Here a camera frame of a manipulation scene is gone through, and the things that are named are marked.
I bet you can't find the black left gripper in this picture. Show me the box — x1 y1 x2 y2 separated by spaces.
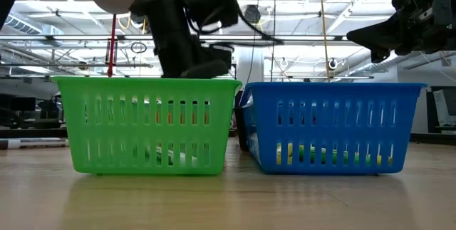
130 0 234 79

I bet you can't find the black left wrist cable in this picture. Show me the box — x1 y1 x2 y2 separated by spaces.
234 7 285 46

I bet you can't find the thin black hanging cable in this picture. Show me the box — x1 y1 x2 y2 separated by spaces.
247 43 259 85

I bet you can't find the green plastic basket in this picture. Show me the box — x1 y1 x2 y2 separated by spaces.
51 75 244 176

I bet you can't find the orange plastic basket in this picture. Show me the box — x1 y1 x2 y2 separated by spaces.
155 108 211 126

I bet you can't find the long ceiling light bar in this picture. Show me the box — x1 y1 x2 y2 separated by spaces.
116 34 350 43

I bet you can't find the blue plastic basket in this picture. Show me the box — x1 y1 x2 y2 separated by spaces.
241 81 428 176

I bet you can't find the yellow slim highlighter pen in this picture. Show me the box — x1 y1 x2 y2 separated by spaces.
276 142 306 166
365 144 395 167

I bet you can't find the grey horizontal rail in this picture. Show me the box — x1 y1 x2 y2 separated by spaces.
0 62 154 69

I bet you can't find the dark background workstation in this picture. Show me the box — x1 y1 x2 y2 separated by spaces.
0 86 60 130

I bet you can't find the black hanging cable loop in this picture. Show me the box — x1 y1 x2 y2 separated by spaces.
130 41 147 55

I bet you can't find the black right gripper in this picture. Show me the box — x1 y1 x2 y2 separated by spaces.
346 0 456 63

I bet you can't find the yellow hanging cable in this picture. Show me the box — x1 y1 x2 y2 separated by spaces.
318 0 332 83

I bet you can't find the black ceiling cable reel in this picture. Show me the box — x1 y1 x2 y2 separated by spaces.
244 4 263 25

